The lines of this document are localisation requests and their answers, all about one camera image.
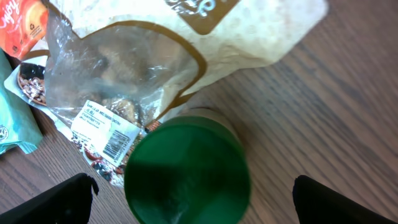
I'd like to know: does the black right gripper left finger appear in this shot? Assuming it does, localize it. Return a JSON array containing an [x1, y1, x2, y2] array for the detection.
[[1, 173, 99, 224]]

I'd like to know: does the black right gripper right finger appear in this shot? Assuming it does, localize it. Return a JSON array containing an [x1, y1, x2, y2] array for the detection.
[[292, 175, 397, 224]]

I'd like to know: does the teal wet wipes pack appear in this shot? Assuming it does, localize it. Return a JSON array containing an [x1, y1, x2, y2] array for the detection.
[[1, 52, 42, 154]]

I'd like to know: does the green lid jar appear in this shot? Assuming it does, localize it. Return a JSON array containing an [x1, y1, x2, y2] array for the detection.
[[124, 108, 251, 224]]

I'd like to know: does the brown mushroom snack bag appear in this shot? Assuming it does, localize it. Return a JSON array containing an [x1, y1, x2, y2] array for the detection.
[[4, 0, 328, 187]]

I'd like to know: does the orange tissue pack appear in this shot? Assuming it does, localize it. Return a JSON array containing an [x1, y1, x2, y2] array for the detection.
[[1, 0, 49, 60]]

